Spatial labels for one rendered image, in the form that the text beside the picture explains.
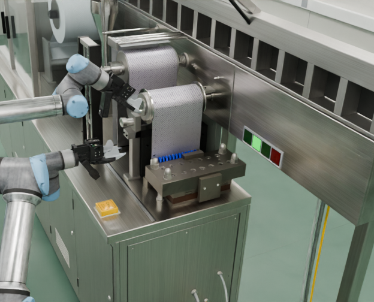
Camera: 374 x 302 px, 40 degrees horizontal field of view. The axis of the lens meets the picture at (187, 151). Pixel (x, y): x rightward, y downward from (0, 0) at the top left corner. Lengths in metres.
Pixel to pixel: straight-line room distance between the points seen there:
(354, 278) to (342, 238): 1.60
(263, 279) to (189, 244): 1.08
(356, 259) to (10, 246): 1.21
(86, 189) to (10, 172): 0.66
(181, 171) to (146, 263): 0.40
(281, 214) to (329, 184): 2.01
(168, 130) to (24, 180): 0.76
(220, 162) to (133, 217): 0.45
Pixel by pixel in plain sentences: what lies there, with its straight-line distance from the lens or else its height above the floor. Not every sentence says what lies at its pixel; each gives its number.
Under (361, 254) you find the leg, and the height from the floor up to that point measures 0.92.
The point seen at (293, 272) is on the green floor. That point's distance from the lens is 3.28.
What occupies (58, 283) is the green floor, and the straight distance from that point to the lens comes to 3.12.
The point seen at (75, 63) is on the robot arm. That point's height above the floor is 1.48.
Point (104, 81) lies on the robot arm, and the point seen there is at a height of 1.41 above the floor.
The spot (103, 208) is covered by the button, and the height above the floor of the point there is 0.92.
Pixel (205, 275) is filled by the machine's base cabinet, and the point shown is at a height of 0.53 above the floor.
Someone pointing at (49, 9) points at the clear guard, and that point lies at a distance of 2.91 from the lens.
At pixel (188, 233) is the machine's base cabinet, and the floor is 0.80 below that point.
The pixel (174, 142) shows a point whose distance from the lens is 2.19.
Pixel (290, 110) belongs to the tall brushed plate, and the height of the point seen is 1.39.
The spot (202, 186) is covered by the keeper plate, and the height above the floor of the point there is 0.99.
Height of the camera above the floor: 2.09
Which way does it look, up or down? 28 degrees down
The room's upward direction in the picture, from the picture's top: 3 degrees clockwise
